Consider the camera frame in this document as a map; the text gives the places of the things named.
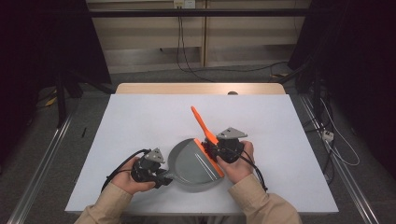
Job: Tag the yellow floor tape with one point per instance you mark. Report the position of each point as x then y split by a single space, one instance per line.
51 101

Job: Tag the beige wooden cabinet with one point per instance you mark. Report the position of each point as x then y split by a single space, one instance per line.
149 34

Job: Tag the black metal stand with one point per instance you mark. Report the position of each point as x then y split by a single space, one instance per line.
62 102
317 93

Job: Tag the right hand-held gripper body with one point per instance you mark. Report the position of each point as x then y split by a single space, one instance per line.
230 146

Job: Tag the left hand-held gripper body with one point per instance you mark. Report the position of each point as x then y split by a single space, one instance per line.
149 168

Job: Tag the wooden table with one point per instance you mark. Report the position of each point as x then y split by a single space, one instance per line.
186 88

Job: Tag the grey table grommet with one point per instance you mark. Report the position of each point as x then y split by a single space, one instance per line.
232 92

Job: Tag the person's right hand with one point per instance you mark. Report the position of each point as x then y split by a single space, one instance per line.
238 171

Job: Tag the person's left hand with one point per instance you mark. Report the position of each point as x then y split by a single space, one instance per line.
124 180

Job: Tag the small black floor item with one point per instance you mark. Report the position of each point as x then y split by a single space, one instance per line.
84 132

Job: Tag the orange brush with grey bristles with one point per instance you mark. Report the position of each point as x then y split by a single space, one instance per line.
201 123

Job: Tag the white power adapter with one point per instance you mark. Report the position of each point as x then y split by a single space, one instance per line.
328 135

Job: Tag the metal floor rail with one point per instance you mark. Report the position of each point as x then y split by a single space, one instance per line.
43 168
345 174

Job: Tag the black horizontal bar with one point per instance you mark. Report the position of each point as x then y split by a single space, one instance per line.
218 12

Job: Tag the grey dustpan with orange edge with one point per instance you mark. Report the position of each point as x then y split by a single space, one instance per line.
190 165

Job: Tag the white wall socket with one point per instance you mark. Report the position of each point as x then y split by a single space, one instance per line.
184 3

